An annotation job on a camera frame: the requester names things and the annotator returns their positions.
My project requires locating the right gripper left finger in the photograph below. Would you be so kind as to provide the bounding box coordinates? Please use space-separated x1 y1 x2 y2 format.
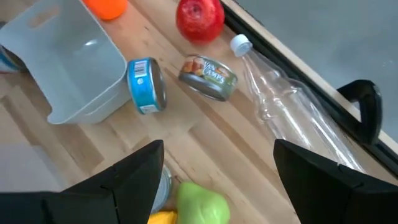
0 139 165 224

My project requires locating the blue label tin can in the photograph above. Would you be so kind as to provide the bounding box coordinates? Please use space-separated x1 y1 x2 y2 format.
126 57 168 115

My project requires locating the pale blue round object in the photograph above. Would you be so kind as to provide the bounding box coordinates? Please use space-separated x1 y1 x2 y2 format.
229 34 367 174

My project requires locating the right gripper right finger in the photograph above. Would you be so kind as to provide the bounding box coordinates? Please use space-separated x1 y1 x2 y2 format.
272 138 398 224

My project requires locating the red apple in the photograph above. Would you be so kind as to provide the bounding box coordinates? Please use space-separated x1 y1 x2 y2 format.
175 0 226 44

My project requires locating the green label tin can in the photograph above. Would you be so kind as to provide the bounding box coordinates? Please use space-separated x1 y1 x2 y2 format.
178 54 239 103

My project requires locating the black clamp handle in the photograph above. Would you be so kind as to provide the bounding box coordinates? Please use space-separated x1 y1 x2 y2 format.
336 79 384 146

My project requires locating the grey plastic bin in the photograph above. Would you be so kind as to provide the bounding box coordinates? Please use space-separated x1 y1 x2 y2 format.
0 0 132 125

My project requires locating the orange plastic bottle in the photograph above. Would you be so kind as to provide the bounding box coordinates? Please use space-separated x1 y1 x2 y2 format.
82 0 129 21

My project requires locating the yellow banana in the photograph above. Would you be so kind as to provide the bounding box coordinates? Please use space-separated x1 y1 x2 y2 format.
147 210 178 224

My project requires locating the wide silver tin can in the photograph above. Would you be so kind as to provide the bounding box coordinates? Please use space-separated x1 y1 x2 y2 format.
150 164 174 215

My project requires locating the green pear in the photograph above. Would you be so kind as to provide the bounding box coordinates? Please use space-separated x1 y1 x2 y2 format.
175 181 231 224

